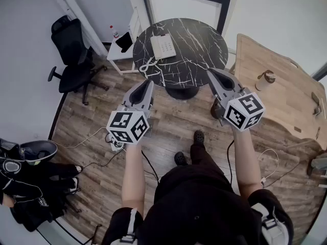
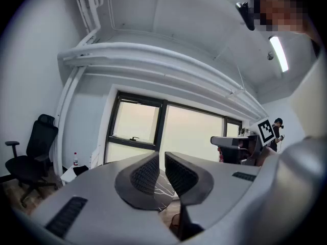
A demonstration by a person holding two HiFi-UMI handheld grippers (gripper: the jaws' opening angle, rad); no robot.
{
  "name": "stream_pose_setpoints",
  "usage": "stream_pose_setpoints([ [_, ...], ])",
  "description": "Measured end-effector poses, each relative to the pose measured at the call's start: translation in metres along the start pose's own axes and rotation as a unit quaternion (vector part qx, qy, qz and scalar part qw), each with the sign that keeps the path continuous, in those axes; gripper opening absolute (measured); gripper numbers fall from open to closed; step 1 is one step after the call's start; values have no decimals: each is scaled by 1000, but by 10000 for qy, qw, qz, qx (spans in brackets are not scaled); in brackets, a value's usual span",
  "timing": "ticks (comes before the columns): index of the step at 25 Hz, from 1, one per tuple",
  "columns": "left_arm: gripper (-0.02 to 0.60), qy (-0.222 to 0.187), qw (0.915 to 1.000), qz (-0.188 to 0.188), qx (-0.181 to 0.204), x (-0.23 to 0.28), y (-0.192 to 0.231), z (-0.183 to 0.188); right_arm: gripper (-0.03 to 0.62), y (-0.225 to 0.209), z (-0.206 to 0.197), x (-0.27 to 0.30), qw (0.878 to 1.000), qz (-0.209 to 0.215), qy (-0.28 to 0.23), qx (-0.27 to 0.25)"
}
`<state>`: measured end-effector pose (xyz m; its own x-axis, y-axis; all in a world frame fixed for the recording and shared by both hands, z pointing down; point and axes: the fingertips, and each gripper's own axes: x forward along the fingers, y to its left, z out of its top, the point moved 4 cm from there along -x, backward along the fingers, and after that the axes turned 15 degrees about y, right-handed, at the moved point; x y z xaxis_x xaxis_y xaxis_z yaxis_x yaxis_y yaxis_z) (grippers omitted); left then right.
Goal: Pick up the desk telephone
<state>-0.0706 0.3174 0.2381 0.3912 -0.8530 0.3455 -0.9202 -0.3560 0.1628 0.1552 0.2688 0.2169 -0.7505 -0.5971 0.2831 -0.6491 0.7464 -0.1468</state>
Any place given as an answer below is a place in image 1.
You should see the grey shoulder strap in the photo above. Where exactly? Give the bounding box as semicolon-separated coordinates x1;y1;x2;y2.
119;208;138;245
251;203;289;245

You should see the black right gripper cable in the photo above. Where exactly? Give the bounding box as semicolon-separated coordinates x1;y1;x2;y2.
226;139;235;187

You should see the white charger cable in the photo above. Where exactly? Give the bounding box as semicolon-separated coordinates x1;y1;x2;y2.
257;149;279;184

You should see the black office chair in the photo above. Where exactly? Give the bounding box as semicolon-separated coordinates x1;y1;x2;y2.
47;15;110;106

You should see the light wooden desk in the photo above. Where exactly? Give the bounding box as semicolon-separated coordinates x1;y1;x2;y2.
233;33;327;151

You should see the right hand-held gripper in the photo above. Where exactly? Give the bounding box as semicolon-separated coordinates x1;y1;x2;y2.
206;68;266;133

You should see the black marble round table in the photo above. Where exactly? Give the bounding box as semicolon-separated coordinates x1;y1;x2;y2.
132;17;229;100

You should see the black clog shoe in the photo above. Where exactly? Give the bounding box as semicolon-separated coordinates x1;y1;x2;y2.
193;130;205;145
174;152;189;166

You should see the white slatted chair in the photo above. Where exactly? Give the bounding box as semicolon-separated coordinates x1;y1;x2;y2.
128;6;142;43

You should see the person's right forearm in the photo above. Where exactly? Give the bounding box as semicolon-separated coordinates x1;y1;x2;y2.
231;126;264;201

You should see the white side table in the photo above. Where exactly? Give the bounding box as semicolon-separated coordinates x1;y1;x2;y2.
106;32;140;75

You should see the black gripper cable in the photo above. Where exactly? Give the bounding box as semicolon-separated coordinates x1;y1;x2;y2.
141;150;159;184
226;139;235;187

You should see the white power strip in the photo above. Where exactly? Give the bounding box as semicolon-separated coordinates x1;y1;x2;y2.
105;133;126;152

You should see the person's left forearm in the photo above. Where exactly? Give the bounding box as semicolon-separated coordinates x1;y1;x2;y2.
121;141;147;214

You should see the black flat pouch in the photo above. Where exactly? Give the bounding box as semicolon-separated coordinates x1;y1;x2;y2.
115;32;134;54

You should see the grey left shoulder strap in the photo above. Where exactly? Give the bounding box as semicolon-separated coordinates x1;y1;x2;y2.
119;208;138;245

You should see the small metal clip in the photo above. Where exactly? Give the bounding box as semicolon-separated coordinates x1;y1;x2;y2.
311;91;323;116

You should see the cream bottle with brown lid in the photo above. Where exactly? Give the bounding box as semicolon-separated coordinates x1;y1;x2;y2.
254;70;276;92

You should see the person's black shirt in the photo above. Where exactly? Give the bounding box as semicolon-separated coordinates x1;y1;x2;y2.
102;162;294;245

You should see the white telephone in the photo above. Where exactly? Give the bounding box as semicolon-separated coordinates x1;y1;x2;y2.
150;34;177;60

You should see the person's black trouser leg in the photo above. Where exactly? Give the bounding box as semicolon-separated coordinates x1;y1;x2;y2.
190;138;225;181

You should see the grey right shoulder strap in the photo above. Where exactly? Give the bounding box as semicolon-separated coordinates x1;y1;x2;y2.
251;203;289;245

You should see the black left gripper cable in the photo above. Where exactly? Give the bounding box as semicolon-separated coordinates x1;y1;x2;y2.
141;150;159;184

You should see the thin white floor cable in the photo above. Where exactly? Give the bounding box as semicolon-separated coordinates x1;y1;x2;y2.
48;126;107;150

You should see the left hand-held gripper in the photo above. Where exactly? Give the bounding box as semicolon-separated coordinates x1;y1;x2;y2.
106;80;154;145

